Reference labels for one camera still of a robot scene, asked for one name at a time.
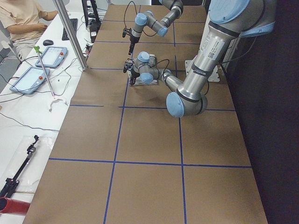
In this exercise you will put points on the near blue teach pendant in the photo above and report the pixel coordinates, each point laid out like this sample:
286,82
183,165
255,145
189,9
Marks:
30,81

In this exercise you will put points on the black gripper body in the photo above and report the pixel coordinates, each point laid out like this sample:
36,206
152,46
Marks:
134,74
132,40

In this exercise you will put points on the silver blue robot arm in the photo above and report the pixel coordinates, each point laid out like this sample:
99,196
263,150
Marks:
147,19
229,19

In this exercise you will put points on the black computer mouse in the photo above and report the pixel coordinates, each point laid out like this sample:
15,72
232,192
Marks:
48,42

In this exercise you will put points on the aluminium frame post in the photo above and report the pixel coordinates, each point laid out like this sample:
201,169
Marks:
63,14

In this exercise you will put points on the navy white striped polo shirt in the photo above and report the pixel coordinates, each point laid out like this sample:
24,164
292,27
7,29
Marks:
145,64

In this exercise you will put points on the blue teach pendant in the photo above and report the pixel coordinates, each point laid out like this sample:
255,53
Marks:
30,81
53,56

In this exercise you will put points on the white reacher grabber stick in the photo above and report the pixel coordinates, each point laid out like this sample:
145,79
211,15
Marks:
55,97

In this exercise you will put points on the seated person in beige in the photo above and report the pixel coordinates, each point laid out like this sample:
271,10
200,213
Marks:
21,18

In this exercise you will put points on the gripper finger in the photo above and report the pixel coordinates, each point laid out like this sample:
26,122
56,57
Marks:
131,48
132,81

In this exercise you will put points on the far blue teach pendant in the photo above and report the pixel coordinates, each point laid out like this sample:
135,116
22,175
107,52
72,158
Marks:
53,56

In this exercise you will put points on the red cylinder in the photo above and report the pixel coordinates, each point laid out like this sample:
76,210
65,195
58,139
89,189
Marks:
13,206

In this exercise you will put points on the black power box with label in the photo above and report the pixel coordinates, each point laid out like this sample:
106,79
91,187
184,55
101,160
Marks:
94,28

